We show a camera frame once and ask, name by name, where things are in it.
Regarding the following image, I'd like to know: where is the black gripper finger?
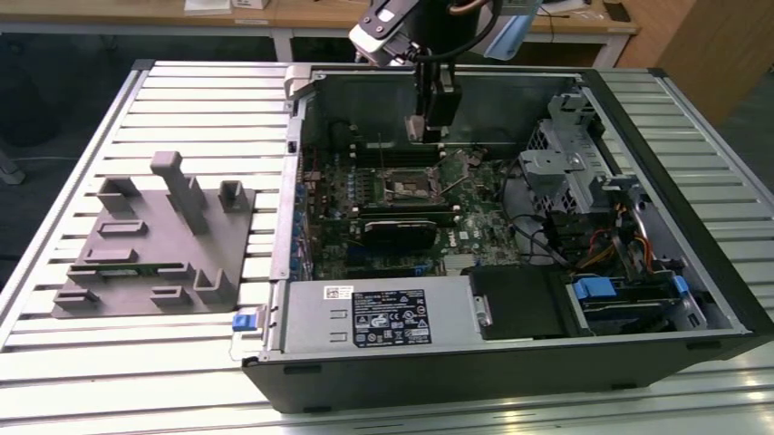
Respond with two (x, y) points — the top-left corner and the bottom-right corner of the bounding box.
(412, 62), (430, 119)
(422, 63), (464, 144)

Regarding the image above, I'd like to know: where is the silver CPU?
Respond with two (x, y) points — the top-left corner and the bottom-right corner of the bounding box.
(403, 114), (428, 141)

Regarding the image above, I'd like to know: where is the CPU socket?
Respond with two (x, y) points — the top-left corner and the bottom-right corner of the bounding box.
(374, 167), (452, 208)

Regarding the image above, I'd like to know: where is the black RAM slot bank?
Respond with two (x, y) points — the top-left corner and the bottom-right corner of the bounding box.
(350, 140), (443, 168)
(356, 202), (459, 219)

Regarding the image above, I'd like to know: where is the metal drive cage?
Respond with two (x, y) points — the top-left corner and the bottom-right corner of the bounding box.
(516, 92), (610, 214)

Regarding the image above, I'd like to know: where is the green motherboard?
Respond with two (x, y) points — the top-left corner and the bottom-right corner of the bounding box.
(295, 149), (527, 280)

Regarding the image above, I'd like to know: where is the black graphics card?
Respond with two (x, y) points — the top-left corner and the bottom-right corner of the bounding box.
(355, 217), (440, 250)

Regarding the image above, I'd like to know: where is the small silver heatsink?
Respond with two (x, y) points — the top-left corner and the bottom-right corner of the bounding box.
(444, 253), (479, 273)

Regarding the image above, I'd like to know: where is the wooden desk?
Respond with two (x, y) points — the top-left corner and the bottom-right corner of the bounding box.
(0, 0), (641, 69)

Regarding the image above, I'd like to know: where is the black plastic shroud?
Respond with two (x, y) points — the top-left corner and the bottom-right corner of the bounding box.
(468, 265), (574, 341)

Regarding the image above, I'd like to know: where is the wooden cabinet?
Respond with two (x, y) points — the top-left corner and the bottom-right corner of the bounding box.
(616, 0), (774, 128)

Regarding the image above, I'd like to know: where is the hard disk in blue carrier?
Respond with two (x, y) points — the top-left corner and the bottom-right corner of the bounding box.
(567, 274), (682, 334)

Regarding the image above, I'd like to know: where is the grey power supply unit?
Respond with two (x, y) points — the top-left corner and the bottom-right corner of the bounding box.
(259, 275), (484, 359)

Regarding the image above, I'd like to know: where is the grey parts rack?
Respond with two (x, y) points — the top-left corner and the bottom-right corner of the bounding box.
(51, 150), (259, 318)

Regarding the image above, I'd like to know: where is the green RAM stick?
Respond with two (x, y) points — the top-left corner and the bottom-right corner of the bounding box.
(96, 265), (161, 276)

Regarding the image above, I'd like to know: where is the black open PC case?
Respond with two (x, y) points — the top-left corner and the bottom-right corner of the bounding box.
(240, 63), (774, 414)

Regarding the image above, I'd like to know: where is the grey chair foot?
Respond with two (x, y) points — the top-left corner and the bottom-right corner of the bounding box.
(0, 144), (27, 185)

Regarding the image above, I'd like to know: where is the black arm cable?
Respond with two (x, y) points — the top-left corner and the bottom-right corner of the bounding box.
(410, 0), (504, 63)

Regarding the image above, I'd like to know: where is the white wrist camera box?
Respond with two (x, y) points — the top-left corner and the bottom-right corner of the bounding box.
(348, 0), (424, 67)

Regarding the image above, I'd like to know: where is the coloured wire bundle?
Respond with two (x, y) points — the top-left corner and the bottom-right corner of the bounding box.
(579, 203), (658, 273)

